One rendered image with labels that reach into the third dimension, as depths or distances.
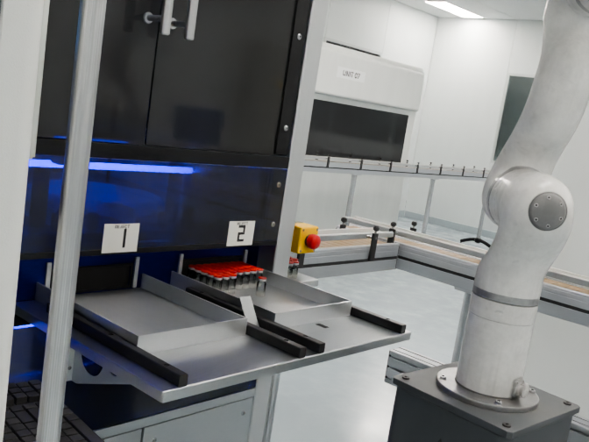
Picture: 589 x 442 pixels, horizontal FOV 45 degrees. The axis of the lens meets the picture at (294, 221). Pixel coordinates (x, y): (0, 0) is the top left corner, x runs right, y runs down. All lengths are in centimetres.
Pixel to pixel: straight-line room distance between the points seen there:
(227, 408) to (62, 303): 114
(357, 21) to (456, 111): 214
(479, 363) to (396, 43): 896
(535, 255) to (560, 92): 28
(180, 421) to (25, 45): 122
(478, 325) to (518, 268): 13
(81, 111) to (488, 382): 90
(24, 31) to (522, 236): 86
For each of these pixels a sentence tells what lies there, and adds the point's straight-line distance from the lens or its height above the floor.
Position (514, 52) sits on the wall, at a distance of 1035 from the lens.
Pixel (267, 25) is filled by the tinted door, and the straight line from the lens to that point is 171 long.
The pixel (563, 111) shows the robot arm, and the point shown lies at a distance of 133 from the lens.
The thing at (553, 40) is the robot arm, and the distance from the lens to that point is 138.
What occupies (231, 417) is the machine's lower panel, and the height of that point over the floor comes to 54.
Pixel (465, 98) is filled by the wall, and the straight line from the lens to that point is 1057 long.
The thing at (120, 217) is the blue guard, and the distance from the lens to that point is 149.
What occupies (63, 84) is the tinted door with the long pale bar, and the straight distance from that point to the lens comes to 139.
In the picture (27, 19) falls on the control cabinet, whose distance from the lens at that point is 72.
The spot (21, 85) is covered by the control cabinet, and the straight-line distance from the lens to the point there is 72.
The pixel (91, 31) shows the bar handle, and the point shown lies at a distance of 75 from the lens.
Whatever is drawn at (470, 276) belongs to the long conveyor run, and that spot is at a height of 89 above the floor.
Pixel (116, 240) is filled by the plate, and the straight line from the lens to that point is 150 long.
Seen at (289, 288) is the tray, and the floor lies 89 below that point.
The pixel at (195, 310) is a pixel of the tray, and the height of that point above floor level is 88.
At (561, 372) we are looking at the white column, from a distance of 296.
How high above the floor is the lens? 133
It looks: 9 degrees down
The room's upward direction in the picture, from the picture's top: 9 degrees clockwise
